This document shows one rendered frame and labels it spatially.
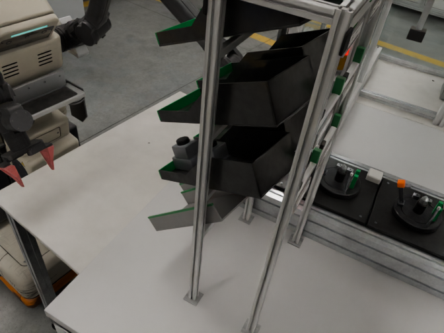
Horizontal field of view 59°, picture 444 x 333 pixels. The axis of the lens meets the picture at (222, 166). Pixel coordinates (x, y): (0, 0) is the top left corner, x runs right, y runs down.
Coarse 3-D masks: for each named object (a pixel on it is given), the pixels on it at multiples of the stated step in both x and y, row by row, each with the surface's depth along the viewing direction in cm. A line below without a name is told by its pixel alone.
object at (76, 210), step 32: (128, 128) 156; (160, 128) 158; (192, 128) 160; (64, 160) 139; (96, 160) 141; (128, 160) 142; (160, 160) 144; (0, 192) 125; (32, 192) 127; (64, 192) 128; (96, 192) 129; (128, 192) 130; (32, 224) 117; (64, 224) 118; (96, 224) 119; (64, 256) 110
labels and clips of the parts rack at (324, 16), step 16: (256, 0) 50; (272, 0) 49; (288, 0) 48; (304, 0) 47; (320, 0) 48; (304, 16) 48; (320, 16) 47; (368, 16) 63; (352, 32) 52; (336, 80) 67; (352, 80) 77; (320, 128) 63; (320, 144) 82; (320, 160) 83; (304, 192) 77; (208, 224) 91
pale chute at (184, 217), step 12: (180, 192) 110; (192, 192) 107; (216, 192) 100; (228, 192) 97; (192, 204) 108; (216, 204) 95; (228, 204) 90; (156, 216) 99; (168, 216) 95; (180, 216) 92; (192, 216) 88; (216, 216) 82; (156, 228) 103; (168, 228) 98
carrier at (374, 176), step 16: (336, 160) 135; (336, 176) 123; (352, 176) 127; (368, 176) 128; (320, 192) 123; (336, 192) 120; (352, 192) 121; (368, 192) 125; (336, 208) 118; (352, 208) 119; (368, 208) 119
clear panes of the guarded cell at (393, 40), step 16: (400, 0) 206; (416, 0) 203; (400, 16) 210; (416, 16) 207; (432, 16) 203; (384, 32) 219; (400, 32) 215; (432, 32) 207; (384, 48) 223; (400, 48) 219; (416, 48) 215; (432, 48) 212; (432, 64) 216
